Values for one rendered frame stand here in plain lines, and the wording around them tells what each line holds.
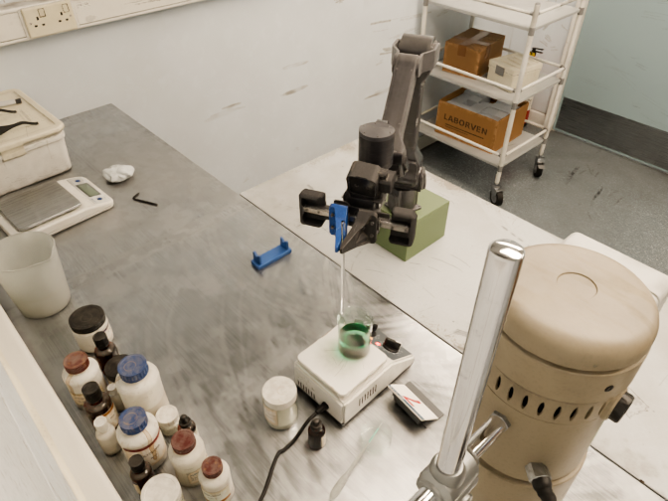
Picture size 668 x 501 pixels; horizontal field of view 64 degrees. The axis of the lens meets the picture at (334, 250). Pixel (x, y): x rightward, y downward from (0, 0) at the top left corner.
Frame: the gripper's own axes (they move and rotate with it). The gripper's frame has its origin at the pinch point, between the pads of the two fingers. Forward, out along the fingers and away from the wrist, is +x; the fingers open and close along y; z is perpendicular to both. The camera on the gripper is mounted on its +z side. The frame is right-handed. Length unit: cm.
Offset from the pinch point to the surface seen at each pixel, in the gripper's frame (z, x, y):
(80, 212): -32, -24, -80
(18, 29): -3, -65, -125
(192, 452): -26.5, 26.7, -15.7
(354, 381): -25.9, 6.3, 3.9
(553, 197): -127, -221, 52
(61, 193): -30, -28, -89
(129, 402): -27.1, 21.9, -30.7
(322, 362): -25.9, 4.4, -2.7
